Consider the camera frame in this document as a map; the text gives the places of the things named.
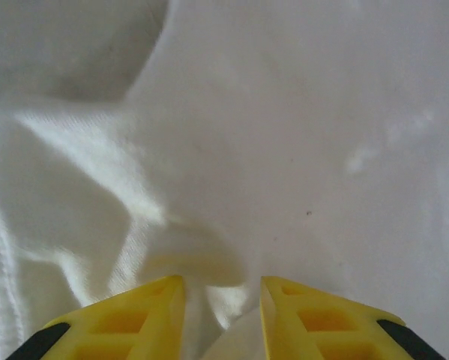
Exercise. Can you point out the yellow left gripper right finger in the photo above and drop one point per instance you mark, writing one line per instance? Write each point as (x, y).
(321, 326)

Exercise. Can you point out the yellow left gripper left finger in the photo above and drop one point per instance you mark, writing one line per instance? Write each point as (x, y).
(126, 326)

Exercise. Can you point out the white printed t-shirt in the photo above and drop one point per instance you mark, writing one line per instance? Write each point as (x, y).
(246, 131)

